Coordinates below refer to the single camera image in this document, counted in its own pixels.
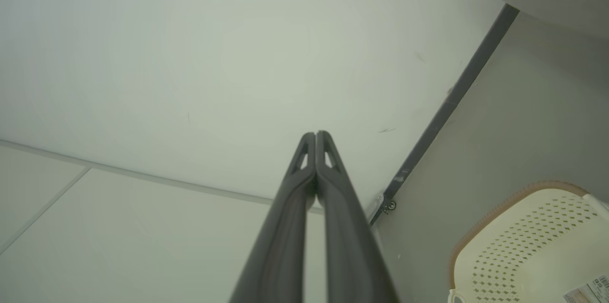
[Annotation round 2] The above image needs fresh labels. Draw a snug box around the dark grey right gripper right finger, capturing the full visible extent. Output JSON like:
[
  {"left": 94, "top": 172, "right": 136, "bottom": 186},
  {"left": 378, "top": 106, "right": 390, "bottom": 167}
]
[{"left": 317, "top": 131, "right": 399, "bottom": 303}]

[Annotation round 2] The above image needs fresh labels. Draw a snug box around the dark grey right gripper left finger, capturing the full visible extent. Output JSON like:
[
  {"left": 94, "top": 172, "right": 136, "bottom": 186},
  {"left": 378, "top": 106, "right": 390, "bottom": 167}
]
[{"left": 229, "top": 132, "right": 317, "bottom": 303}]

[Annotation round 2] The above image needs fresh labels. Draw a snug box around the cream perforated laundry basket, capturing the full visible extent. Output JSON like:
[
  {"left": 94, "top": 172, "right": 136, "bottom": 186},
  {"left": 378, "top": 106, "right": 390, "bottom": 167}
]
[{"left": 448, "top": 180, "right": 609, "bottom": 303}]

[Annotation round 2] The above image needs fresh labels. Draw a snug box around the small caster wheel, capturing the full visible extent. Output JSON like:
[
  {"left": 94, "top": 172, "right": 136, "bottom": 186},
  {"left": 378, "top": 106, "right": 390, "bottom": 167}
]
[{"left": 378, "top": 195, "right": 398, "bottom": 215}]

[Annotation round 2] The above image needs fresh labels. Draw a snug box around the printed barcode label sticker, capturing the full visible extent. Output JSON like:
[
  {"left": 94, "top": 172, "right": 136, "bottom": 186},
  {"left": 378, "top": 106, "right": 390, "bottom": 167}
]
[{"left": 563, "top": 274, "right": 609, "bottom": 303}]

